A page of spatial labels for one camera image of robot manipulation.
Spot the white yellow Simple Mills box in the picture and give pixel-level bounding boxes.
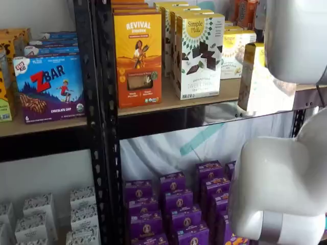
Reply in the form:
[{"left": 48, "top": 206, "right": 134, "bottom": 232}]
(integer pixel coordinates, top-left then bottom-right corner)
[
  {"left": 224, "top": 25, "right": 245, "bottom": 33},
  {"left": 221, "top": 30, "right": 257, "bottom": 80},
  {"left": 237, "top": 42, "right": 296, "bottom": 117}
]

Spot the tan wooden shelf board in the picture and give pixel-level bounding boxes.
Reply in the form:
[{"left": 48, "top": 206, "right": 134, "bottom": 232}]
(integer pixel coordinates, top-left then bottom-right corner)
[
  {"left": 0, "top": 112, "right": 88, "bottom": 138},
  {"left": 117, "top": 76, "right": 327, "bottom": 117}
]

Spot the white Sweet Thins box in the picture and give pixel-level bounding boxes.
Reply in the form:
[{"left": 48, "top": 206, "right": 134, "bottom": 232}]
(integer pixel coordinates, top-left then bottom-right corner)
[
  {"left": 153, "top": 1, "right": 190, "bottom": 11},
  {"left": 165, "top": 5, "right": 202, "bottom": 78},
  {"left": 175, "top": 12, "right": 226, "bottom": 101},
  {"left": 170, "top": 9, "right": 215, "bottom": 85}
]

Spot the purple Annie's mac cheese box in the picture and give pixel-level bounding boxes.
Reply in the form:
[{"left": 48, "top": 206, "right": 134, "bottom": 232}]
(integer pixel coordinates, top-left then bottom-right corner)
[
  {"left": 167, "top": 204, "right": 203, "bottom": 230},
  {"left": 175, "top": 222, "right": 211, "bottom": 245},
  {"left": 216, "top": 213, "right": 235, "bottom": 245},
  {"left": 163, "top": 190, "right": 194, "bottom": 212},
  {"left": 159, "top": 172, "right": 186, "bottom": 194},
  {"left": 124, "top": 180, "right": 154, "bottom": 203},
  {"left": 196, "top": 160, "right": 223, "bottom": 181},
  {"left": 206, "top": 192, "right": 231, "bottom": 215},
  {"left": 200, "top": 177, "right": 231, "bottom": 198},
  {"left": 127, "top": 198, "right": 159, "bottom": 217},
  {"left": 224, "top": 160, "right": 237, "bottom": 180},
  {"left": 131, "top": 233, "right": 170, "bottom": 245},
  {"left": 224, "top": 232, "right": 250, "bottom": 245},
  {"left": 129, "top": 210, "right": 165, "bottom": 237}
]

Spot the orange Revival cracker box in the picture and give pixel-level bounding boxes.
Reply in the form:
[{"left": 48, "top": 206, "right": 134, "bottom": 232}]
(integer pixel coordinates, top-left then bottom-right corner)
[
  {"left": 113, "top": 12, "right": 163, "bottom": 109},
  {"left": 112, "top": 7, "right": 157, "bottom": 14},
  {"left": 111, "top": 2, "right": 153, "bottom": 9}
]

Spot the white patterned small box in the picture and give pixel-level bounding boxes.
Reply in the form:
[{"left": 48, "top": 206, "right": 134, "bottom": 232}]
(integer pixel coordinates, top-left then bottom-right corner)
[
  {"left": 15, "top": 239, "right": 49, "bottom": 245},
  {"left": 65, "top": 226, "right": 101, "bottom": 245},
  {"left": 22, "top": 193, "right": 58, "bottom": 223},
  {"left": 70, "top": 187, "right": 97, "bottom": 209},
  {"left": 14, "top": 213, "right": 51, "bottom": 242},
  {"left": 71, "top": 204, "right": 99, "bottom": 230}
]

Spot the blue purple Zbar box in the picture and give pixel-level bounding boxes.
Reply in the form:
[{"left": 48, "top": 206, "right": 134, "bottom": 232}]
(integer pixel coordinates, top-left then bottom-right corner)
[
  {"left": 28, "top": 38, "right": 79, "bottom": 47},
  {"left": 24, "top": 45, "right": 80, "bottom": 58},
  {"left": 13, "top": 54, "right": 85, "bottom": 125},
  {"left": 38, "top": 31, "right": 78, "bottom": 40}
]

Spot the orange patterned box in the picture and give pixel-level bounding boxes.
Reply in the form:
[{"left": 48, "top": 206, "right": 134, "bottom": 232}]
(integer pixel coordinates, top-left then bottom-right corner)
[
  {"left": 235, "top": 0, "right": 253, "bottom": 28},
  {"left": 249, "top": 0, "right": 260, "bottom": 17}
]

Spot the yellow green snack box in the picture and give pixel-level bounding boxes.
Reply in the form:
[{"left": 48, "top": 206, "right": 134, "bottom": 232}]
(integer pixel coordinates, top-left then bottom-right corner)
[{"left": 0, "top": 43, "right": 17, "bottom": 123}]

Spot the orange chocolate chip cookie box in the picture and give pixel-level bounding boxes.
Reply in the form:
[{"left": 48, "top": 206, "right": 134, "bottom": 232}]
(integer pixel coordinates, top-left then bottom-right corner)
[{"left": 0, "top": 27, "right": 33, "bottom": 59}]

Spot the white backdrop sheet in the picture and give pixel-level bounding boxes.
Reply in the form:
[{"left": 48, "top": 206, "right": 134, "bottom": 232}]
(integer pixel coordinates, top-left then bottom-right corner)
[{"left": 119, "top": 0, "right": 298, "bottom": 187}]

